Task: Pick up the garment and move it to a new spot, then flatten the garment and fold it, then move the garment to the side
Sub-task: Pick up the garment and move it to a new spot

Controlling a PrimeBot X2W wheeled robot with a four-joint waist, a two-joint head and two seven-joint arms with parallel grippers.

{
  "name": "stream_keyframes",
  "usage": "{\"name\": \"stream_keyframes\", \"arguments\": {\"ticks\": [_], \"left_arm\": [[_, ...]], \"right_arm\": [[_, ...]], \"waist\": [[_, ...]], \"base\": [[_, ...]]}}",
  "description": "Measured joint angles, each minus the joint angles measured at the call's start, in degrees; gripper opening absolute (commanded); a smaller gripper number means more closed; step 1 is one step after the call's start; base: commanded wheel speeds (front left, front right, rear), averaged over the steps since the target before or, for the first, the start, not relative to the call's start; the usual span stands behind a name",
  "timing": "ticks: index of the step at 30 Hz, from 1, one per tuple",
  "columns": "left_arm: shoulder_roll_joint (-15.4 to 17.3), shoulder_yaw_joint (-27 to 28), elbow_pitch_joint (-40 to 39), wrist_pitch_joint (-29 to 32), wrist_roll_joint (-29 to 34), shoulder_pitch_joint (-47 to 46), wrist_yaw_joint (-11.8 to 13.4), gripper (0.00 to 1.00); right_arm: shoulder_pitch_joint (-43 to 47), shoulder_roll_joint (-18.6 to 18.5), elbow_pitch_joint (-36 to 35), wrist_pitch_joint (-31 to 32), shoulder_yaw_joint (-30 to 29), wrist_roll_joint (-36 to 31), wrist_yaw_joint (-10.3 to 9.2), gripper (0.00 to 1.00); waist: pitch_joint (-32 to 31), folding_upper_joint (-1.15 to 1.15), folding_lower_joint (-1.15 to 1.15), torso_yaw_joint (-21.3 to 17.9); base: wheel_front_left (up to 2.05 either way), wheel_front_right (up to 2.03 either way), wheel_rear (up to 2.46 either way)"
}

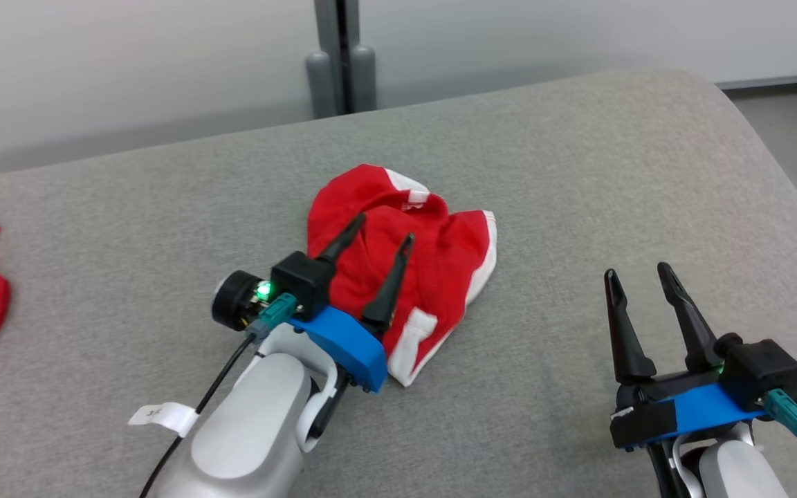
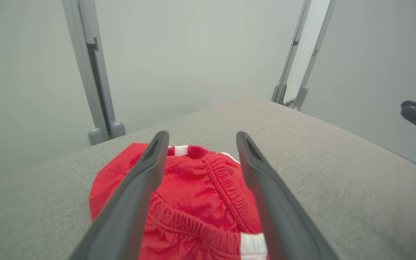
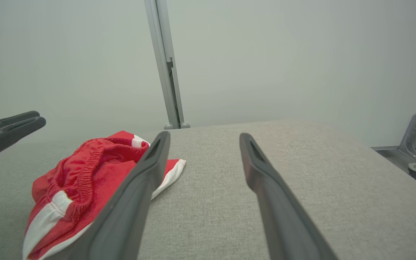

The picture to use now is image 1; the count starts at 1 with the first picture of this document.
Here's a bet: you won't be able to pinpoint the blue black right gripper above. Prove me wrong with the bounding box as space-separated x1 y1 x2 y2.
604 262 770 452

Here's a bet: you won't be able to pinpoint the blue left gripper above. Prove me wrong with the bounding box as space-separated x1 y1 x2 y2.
288 212 416 395

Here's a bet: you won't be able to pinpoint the red white-trimmed shorts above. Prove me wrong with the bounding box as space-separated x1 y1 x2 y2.
306 164 497 388

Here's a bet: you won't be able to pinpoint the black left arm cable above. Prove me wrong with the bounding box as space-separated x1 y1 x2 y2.
138 293 300 498

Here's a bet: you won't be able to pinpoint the grey double partition post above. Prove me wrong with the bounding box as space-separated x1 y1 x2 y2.
304 0 378 120

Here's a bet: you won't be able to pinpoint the white cable label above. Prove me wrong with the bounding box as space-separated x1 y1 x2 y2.
128 401 199 437

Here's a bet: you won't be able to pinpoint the grey floor rail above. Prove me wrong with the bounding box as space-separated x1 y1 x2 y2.
715 73 797 92

